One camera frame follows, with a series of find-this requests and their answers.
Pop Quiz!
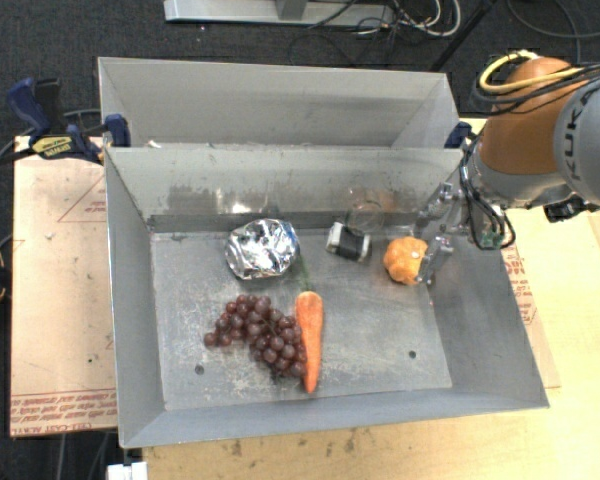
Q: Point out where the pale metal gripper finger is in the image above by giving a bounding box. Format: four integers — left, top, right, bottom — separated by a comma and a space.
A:
413, 181, 455, 230
417, 236, 455, 286

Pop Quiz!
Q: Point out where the orange toy pumpkin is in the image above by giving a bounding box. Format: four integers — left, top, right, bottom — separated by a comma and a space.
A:
382, 236, 430, 286

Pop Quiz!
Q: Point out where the clear glass cup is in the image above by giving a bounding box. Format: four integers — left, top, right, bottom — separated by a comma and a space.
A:
343, 184, 387, 235

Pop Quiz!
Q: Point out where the black and white striped block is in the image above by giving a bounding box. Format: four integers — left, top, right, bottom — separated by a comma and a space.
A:
325, 220, 373, 264

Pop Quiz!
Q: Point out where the grey metal bin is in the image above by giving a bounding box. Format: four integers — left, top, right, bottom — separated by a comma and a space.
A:
97, 56, 551, 450

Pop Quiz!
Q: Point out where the orange toy carrot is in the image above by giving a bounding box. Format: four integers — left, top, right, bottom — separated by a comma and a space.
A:
293, 253, 326, 396

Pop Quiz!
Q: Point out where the crumpled silver foil packet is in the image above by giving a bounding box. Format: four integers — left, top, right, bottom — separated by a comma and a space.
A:
224, 217, 302, 282

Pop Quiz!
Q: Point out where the dark red grape bunch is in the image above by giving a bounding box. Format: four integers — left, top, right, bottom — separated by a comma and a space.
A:
202, 293, 309, 381

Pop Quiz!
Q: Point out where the brown cardboard board red print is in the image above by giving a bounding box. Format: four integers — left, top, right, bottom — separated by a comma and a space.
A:
9, 135, 564, 440

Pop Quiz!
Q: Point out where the black cylinder on white bracket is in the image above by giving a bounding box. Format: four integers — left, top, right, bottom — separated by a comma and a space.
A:
543, 195, 600, 224

